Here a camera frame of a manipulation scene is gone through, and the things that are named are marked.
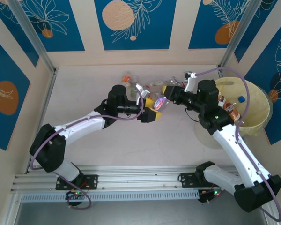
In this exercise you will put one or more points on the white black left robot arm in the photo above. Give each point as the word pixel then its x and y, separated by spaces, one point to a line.
pixel 79 125

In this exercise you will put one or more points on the orange cap plastic bottle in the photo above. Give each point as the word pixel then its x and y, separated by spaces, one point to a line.
pixel 126 78

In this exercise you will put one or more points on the blue cap clear bottle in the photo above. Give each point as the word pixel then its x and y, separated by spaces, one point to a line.
pixel 241 99

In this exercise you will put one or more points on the aluminium frame post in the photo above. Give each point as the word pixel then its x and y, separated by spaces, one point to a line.
pixel 35 39
pixel 238 35

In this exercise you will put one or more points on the small circuit board green LED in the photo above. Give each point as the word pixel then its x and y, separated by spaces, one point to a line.
pixel 72 194
pixel 213 194

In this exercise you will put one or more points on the green label plastic bottle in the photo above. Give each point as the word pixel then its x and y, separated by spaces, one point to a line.
pixel 133 90

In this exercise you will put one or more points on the yellow plastic bin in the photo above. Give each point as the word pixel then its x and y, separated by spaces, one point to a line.
pixel 255 112

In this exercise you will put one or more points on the aluminium table edge rail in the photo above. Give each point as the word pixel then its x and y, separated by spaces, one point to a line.
pixel 43 117

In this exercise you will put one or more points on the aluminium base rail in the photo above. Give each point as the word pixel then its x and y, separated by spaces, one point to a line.
pixel 135 178

